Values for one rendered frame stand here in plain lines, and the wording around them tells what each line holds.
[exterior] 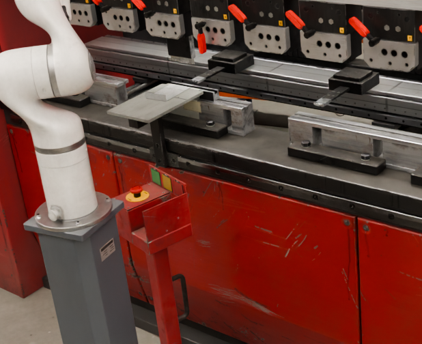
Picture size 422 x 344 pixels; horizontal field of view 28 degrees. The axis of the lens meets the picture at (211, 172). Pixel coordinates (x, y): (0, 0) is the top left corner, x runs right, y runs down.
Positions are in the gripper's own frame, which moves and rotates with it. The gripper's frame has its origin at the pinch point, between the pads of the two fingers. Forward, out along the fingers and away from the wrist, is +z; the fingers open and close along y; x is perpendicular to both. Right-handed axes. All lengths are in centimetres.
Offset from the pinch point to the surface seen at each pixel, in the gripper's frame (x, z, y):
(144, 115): 22.0, 25.8, -6.6
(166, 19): 34.5, -1.5, -17.2
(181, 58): 39.3, 11.8, -22.3
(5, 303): -26, 114, -101
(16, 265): -20, 97, -97
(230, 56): 59, 14, -32
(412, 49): 81, 8, 53
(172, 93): 34.3, 22.3, -18.4
